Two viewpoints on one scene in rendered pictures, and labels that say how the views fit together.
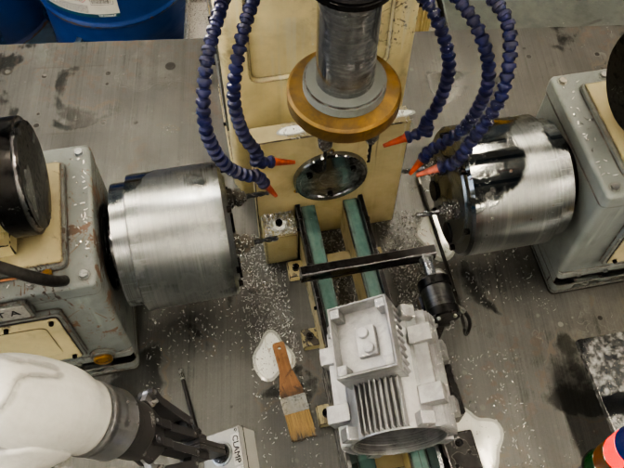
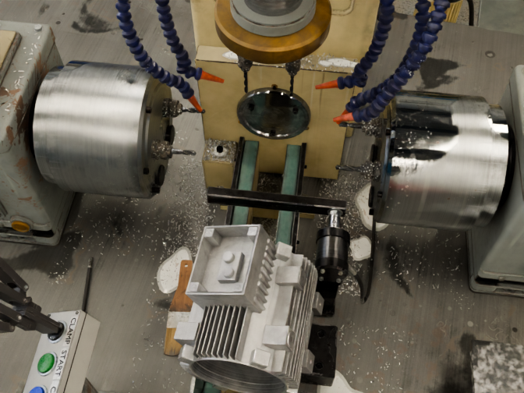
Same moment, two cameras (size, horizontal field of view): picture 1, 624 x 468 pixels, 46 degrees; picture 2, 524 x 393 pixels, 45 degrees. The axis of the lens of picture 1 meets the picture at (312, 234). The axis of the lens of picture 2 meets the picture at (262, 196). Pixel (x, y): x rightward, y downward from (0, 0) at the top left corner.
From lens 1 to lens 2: 35 cm
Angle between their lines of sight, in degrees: 10
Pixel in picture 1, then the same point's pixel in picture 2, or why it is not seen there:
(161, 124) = (161, 46)
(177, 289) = (84, 173)
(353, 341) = (220, 263)
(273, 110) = not seen: hidden behind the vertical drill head
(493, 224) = (406, 192)
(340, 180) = (282, 121)
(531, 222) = (448, 202)
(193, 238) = (106, 127)
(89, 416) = not seen: outside the picture
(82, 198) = (23, 67)
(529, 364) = (423, 353)
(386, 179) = (331, 133)
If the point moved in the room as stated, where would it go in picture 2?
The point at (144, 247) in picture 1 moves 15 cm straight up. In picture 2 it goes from (59, 123) to (33, 61)
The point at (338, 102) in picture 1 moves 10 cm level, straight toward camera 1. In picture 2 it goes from (255, 16) to (228, 63)
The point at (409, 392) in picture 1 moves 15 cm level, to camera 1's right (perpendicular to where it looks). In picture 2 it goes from (254, 328) to (352, 360)
